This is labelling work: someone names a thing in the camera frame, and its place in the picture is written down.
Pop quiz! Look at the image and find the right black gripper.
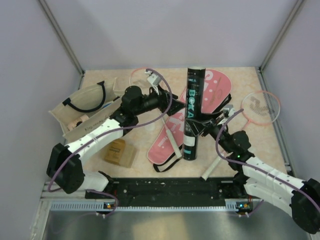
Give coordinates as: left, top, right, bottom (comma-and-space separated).
186, 111, 234, 154

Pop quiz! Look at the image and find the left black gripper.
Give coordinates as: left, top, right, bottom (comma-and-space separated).
133, 85, 187, 117

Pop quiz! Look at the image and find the black shuttlecock tube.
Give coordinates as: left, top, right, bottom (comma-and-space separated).
182, 66, 206, 161

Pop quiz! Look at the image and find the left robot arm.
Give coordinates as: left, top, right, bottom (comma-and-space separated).
46, 86, 185, 199

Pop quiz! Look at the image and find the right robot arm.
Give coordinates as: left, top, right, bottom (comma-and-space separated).
185, 113, 320, 235

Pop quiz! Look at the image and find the left pink badminton racket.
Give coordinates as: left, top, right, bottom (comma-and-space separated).
128, 67, 182, 160

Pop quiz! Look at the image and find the pink badminton racket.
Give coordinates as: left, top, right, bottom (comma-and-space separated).
200, 90, 282, 181
128, 67, 182, 160

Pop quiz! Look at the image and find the right pink badminton racket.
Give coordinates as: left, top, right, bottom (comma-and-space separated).
200, 90, 282, 181

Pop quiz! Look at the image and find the white tube lid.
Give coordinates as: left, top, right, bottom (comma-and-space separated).
145, 123, 156, 132

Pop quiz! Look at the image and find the pink racket cover bag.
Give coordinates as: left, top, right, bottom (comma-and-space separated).
147, 69, 232, 173

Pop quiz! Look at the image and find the brown cardboard box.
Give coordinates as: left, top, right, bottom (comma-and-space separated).
103, 138, 137, 169

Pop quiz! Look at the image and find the beige floral tote bag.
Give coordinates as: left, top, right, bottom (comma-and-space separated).
49, 77, 129, 143

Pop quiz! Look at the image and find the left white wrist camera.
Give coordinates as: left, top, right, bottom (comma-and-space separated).
144, 69, 162, 88

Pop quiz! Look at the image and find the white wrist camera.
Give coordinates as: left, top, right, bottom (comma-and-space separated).
144, 69, 162, 88
222, 104, 236, 119

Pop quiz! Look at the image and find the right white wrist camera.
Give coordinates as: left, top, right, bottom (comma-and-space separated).
222, 104, 236, 119

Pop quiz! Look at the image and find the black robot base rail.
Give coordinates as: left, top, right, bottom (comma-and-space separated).
84, 176, 256, 208

